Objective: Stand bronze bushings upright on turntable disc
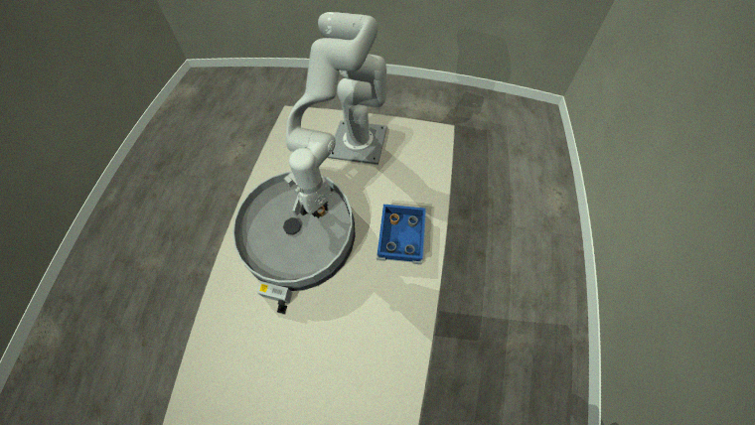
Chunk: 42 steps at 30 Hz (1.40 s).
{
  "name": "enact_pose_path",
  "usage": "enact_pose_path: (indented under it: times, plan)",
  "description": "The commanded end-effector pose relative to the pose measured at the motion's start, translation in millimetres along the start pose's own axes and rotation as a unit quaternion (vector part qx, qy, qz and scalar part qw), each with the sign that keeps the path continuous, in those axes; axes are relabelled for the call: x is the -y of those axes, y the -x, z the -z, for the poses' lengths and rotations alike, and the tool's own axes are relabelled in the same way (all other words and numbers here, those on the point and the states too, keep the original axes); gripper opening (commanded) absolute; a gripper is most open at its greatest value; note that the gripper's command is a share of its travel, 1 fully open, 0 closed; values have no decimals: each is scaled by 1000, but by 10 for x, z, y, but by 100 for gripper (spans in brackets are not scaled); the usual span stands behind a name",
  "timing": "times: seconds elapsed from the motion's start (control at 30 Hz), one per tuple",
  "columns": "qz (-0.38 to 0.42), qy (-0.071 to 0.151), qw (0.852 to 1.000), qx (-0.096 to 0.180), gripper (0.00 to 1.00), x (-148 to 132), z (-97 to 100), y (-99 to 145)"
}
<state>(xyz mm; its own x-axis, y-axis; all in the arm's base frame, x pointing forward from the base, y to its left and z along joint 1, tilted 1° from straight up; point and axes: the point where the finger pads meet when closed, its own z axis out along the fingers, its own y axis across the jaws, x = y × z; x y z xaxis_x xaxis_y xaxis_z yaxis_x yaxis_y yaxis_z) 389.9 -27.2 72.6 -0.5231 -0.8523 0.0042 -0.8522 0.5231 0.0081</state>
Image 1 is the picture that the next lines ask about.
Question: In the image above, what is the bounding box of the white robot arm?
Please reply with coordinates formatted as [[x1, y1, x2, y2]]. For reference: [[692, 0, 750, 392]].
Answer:
[[284, 12, 386, 194]]

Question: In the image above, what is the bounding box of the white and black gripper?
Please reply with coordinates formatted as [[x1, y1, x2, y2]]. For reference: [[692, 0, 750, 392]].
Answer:
[[298, 176, 333, 218]]

